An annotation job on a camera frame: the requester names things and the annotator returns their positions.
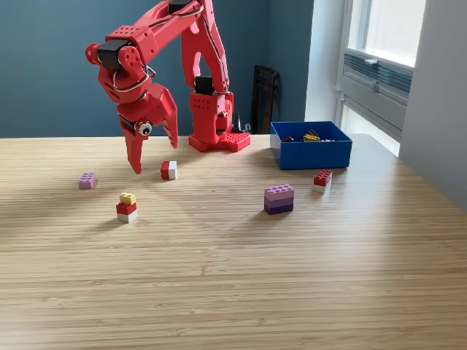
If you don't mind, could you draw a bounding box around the pink and purple lego stack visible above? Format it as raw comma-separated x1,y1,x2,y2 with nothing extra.
263,184,295,216

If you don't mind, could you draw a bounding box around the grey window vent grille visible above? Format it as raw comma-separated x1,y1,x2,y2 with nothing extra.
342,50,415,96

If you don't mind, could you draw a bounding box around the blue plastic bin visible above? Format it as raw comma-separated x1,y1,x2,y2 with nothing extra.
269,121,353,171

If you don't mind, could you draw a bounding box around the black chair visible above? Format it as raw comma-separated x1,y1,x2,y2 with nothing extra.
250,64,282,135

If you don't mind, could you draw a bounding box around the white framed window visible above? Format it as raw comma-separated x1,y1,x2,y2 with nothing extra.
339,0,428,147

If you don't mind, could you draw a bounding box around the yellow red white lego stack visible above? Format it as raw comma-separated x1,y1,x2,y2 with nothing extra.
116,192,139,224

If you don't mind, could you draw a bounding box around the red and white lego brick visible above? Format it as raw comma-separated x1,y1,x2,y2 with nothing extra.
312,169,333,193
160,160,178,181

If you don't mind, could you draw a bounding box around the pink lego brick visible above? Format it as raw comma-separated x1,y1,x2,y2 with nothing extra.
78,172,98,190

